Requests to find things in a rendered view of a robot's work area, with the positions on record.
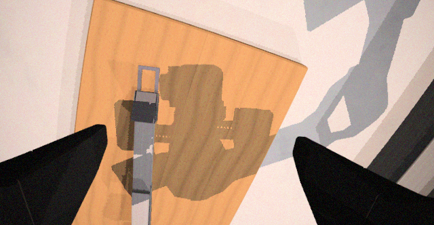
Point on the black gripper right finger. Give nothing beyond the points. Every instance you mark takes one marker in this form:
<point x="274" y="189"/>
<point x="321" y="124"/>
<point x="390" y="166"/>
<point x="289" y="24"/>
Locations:
<point x="341" y="192"/>

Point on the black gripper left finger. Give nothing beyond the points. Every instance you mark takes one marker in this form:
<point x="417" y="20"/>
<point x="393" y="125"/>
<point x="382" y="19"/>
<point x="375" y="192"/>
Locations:
<point x="47" y="186"/>

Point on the light wooden board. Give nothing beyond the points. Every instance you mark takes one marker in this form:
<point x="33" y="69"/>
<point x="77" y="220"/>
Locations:
<point x="221" y="104"/>

